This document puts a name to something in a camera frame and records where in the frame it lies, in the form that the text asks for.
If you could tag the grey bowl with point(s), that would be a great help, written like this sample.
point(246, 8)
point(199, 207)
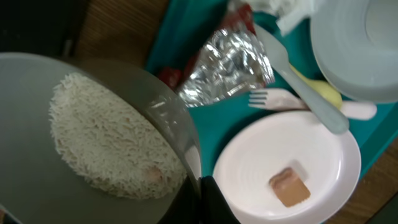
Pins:
point(36, 185)

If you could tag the black plastic bin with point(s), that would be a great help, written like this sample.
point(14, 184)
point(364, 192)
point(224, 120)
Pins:
point(44, 27)

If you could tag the white plastic fork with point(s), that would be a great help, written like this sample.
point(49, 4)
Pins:
point(279, 99)

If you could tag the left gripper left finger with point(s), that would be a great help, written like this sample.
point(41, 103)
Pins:
point(183, 209)

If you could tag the red sauce packet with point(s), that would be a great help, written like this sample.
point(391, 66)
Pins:
point(239, 16)

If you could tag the pink round plate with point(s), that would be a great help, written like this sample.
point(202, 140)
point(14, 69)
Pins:
point(329, 165)

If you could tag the foil wrapper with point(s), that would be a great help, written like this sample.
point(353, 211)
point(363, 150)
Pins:
point(230, 63)

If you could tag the grey plastic knife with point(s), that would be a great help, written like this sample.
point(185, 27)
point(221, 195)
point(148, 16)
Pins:
point(329, 115)

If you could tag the teal plastic tray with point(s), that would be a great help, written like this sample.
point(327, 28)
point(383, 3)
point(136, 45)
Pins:
point(186, 26)

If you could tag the red packet under foil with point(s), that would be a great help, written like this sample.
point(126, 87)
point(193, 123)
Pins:
point(173, 77)

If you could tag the white rice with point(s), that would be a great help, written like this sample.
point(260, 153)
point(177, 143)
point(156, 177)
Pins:
point(109, 143)

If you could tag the grey round plate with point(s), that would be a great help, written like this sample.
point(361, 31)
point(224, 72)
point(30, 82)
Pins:
point(355, 45)

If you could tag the orange food cube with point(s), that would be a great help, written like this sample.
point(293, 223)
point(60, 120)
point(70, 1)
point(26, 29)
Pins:
point(289, 188)

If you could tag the yellow plastic spoon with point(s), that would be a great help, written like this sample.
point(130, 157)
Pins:
point(323, 88)

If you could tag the white napkin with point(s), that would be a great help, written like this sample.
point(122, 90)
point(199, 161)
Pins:
point(289, 13)

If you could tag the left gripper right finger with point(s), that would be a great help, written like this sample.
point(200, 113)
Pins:
point(214, 208)

